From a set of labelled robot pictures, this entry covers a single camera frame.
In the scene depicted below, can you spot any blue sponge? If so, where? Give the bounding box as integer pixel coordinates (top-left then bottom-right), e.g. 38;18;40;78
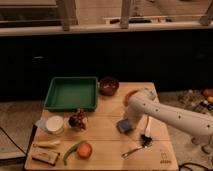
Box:
116;119;132;133

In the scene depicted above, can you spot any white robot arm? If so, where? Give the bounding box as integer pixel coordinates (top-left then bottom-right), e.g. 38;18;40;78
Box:
124;88;213;136

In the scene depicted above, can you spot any orange bowl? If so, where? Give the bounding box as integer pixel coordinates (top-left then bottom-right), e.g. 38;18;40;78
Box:
123;89;139;106

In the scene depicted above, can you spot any metal spoon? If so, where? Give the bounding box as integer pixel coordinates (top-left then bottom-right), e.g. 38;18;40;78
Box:
121;142;152;159

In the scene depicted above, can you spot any dark red bowl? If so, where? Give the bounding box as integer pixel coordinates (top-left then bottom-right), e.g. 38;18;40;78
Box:
99;77;119;96

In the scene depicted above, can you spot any brown pinecone figurine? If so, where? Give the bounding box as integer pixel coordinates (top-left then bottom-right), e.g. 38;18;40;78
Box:
68;109;86;130

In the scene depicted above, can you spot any orange fruit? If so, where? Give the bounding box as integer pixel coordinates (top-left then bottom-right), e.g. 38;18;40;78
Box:
77;143;92;159

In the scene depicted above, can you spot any green chili pepper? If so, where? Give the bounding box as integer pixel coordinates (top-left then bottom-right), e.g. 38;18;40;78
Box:
63;141;84;165

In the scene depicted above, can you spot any green plastic tray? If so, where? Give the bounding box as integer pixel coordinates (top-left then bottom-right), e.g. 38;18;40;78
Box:
44;77;98;112

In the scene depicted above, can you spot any white cup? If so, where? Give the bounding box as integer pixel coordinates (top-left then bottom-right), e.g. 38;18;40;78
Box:
46;116;64;134

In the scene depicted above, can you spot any yellow corn cob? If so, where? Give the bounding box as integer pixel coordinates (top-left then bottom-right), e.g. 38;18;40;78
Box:
33;140;61;148

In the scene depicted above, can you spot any wooden block brush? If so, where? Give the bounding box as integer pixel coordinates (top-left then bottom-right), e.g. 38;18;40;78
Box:
32;148;60;166

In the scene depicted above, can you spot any black cable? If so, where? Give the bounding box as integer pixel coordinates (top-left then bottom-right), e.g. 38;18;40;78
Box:
0;126;27;156

